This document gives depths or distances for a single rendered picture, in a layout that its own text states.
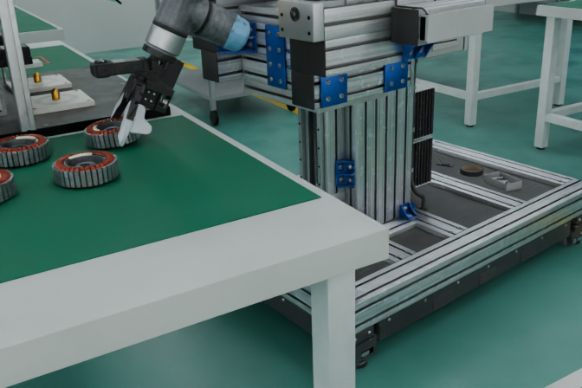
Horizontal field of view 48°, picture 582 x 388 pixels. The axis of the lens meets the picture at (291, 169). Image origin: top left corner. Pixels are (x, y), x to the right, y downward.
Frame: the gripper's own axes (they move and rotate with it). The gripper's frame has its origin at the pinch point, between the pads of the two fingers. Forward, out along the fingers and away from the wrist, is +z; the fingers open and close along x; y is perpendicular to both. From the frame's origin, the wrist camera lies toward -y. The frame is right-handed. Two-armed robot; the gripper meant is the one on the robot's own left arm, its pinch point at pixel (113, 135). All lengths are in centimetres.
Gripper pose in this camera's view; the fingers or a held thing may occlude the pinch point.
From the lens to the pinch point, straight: 140.6
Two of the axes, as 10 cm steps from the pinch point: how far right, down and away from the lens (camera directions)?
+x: -3.8, -3.1, 8.7
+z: -4.3, 8.9, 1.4
